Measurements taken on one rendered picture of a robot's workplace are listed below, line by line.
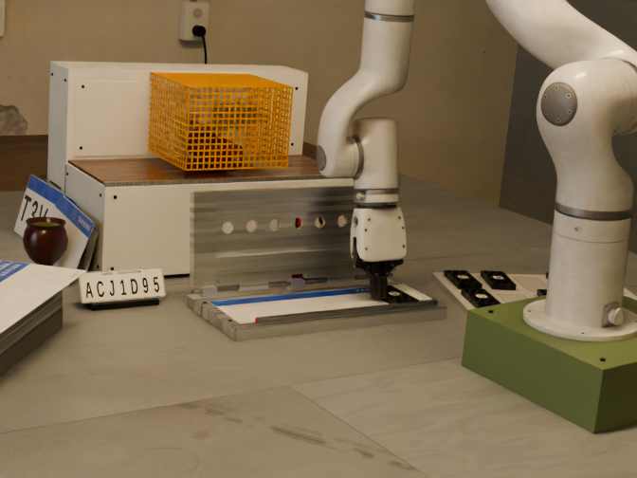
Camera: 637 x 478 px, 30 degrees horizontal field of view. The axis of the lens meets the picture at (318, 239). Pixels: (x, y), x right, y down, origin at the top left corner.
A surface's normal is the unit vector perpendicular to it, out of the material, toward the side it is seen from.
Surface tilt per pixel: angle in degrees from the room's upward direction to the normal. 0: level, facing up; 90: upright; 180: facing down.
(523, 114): 90
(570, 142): 130
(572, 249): 92
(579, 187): 101
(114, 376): 0
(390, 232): 78
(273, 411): 0
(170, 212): 90
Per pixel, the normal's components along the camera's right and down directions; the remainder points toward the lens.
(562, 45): 0.00, 0.69
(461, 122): 0.55, 0.25
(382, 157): 0.31, 0.05
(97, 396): 0.08, -0.97
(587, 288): -0.21, 0.25
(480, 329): -0.83, 0.07
